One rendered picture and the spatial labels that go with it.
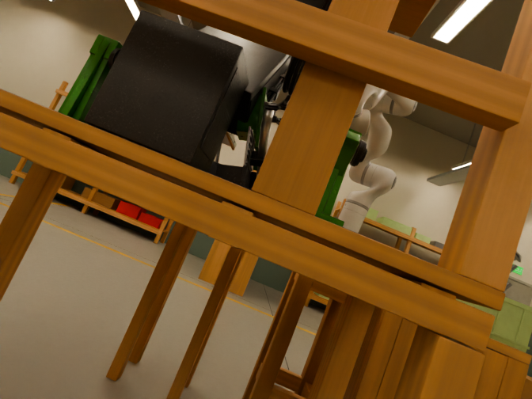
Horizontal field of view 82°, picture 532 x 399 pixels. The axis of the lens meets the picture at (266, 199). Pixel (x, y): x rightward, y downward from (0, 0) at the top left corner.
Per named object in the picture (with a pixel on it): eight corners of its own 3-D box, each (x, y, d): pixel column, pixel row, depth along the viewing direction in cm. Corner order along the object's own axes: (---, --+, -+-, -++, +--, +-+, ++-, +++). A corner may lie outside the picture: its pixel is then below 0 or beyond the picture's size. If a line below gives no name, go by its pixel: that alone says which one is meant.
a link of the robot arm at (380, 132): (374, 194, 156) (343, 183, 163) (381, 182, 163) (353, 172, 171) (397, 96, 124) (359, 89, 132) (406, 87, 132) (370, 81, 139)
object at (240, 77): (118, 144, 96) (165, 51, 101) (207, 180, 94) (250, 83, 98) (82, 120, 78) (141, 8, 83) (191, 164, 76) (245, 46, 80)
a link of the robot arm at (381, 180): (347, 205, 165) (366, 165, 167) (381, 218, 156) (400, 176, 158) (343, 199, 154) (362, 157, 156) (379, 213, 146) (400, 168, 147)
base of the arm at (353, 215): (323, 232, 167) (337, 201, 168) (356, 248, 163) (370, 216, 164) (324, 230, 148) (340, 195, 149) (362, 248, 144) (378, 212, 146)
